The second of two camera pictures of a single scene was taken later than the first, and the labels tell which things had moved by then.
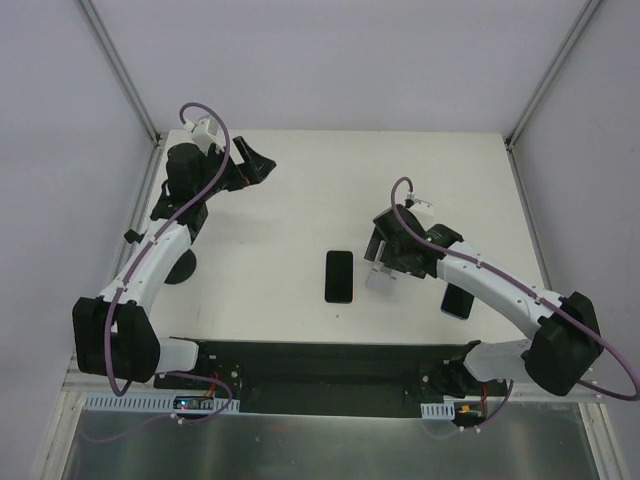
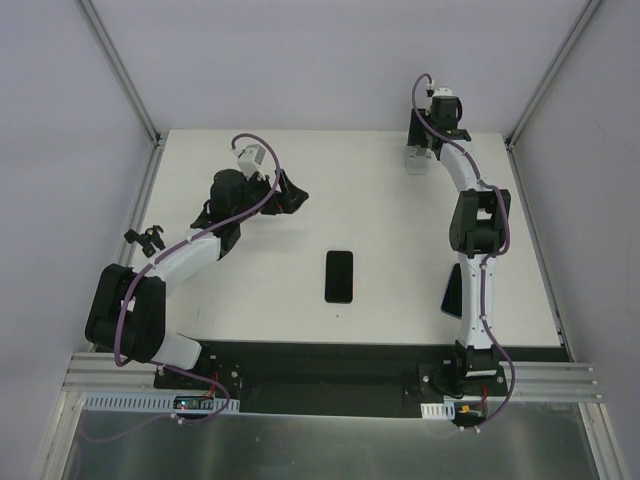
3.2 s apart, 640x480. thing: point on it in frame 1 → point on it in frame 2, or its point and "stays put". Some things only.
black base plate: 344,379 stays put
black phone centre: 339,277 stays put
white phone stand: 381,279 → 417,159
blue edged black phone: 457,301 stays put
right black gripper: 385,252 → 417,132
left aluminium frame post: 123,71 stays put
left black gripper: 239,167 → 273,195
